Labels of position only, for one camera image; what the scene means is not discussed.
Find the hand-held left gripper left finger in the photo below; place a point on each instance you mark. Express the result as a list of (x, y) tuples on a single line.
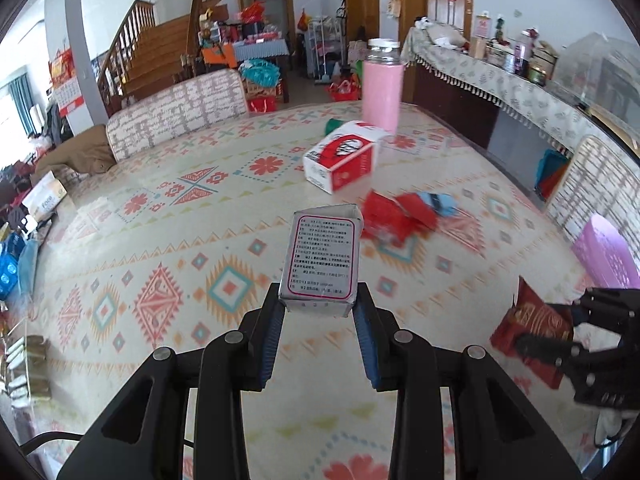
[(270, 345)]

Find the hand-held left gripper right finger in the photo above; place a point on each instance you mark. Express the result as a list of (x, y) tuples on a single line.
[(367, 345)]

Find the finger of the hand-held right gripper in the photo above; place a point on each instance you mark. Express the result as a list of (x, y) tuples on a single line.
[(542, 349), (567, 312)]

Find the red gold patterned packet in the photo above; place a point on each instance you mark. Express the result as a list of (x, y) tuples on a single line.
[(535, 317)]

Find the purple plastic basket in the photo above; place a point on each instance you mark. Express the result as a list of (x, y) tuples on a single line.
[(605, 255)]

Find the small white medicine box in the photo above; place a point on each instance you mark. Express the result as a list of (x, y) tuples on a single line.
[(320, 255)]

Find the red crumpled wrapper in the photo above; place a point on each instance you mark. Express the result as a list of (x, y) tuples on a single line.
[(390, 215)]

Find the patterned dining chair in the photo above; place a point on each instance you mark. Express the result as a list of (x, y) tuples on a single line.
[(590, 180), (175, 110)]

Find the teal wrapper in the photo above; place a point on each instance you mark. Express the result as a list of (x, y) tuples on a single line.
[(442, 204)]

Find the red and white carton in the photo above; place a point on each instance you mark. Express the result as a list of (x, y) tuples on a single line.
[(345, 157)]

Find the small green item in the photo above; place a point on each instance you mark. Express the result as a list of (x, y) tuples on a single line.
[(334, 125)]

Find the sideboard with patterned cloth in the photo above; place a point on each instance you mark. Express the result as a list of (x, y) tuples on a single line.
[(500, 85)]

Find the row of gold-edged boxes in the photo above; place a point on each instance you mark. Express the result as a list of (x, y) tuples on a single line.
[(25, 365)]

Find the pink water bottle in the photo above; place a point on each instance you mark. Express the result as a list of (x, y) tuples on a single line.
[(382, 95)]

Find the mesh food cover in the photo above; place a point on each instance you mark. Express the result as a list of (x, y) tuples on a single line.
[(590, 60)]

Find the red shopping basket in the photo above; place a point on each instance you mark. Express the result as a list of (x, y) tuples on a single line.
[(345, 91)]

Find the light blue packet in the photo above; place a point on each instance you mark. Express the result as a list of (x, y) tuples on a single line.
[(28, 262)]

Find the purple tinted bottle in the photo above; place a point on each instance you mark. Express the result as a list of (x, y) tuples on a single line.
[(522, 50)]

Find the white tissue box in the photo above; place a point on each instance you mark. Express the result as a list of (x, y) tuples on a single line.
[(45, 195)]

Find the blue tissue box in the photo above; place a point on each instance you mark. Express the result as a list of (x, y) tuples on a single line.
[(10, 270)]

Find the teal cloth bag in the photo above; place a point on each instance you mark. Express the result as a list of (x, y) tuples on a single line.
[(260, 72)]

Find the cluttered checked-cloth table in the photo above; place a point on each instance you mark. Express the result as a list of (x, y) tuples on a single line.
[(250, 45)]

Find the metal rack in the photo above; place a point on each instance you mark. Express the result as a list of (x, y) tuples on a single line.
[(325, 45)]

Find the white plush toy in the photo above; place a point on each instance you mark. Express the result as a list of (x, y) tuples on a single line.
[(435, 27)]

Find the wooden staircase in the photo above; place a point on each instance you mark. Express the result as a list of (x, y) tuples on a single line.
[(155, 45)]

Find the white standing air conditioner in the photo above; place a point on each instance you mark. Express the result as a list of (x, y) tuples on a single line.
[(37, 120)]

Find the grey glass door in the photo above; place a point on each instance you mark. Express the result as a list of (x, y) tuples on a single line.
[(267, 2)]

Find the red wall calendar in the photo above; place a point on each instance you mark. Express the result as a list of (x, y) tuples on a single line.
[(65, 85)]

